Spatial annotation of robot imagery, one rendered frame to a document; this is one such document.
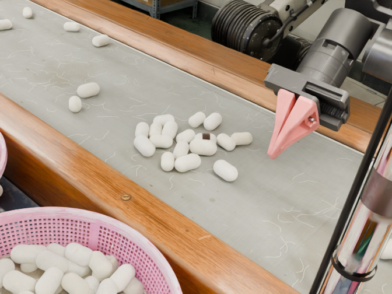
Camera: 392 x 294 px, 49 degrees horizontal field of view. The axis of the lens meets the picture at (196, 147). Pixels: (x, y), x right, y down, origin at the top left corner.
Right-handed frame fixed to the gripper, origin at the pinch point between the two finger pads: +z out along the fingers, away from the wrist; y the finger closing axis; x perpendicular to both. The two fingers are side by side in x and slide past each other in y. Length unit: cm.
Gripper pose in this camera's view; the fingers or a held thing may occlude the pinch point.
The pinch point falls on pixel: (273, 151)
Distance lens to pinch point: 52.9
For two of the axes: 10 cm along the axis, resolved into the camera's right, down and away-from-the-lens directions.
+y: 7.8, 4.2, -4.6
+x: 3.3, 3.6, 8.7
